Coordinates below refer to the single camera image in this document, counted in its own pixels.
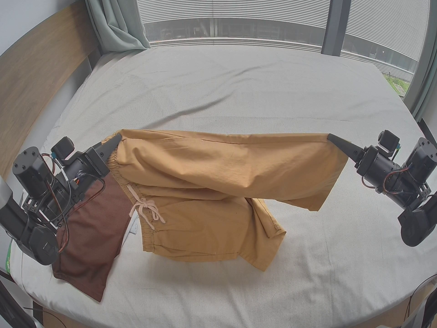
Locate bed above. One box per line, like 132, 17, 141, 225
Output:
0, 0, 437, 328

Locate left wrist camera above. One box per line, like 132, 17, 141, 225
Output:
51, 136, 82, 167

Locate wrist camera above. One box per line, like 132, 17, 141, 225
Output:
377, 130, 401, 158
51, 136, 82, 167

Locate green printed bag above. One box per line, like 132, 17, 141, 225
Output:
4, 244, 13, 277

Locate blue-green curtain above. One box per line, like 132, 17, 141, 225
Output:
81, 0, 151, 54
411, 36, 437, 122

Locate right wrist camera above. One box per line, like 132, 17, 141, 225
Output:
377, 130, 401, 158

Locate window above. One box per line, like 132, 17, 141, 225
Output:
132, 0, 437, 100

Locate brown shorts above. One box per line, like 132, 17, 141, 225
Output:
51, 174, 134, 302

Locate tan drawstring shorts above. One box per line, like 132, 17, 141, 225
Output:
106, 128, 349, 272

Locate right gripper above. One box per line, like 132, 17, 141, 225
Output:
355, 146, 403, 192

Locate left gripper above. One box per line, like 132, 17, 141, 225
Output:
51, 146, 110, 212

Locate white garment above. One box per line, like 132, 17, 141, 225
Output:
121, 214, 140, 249

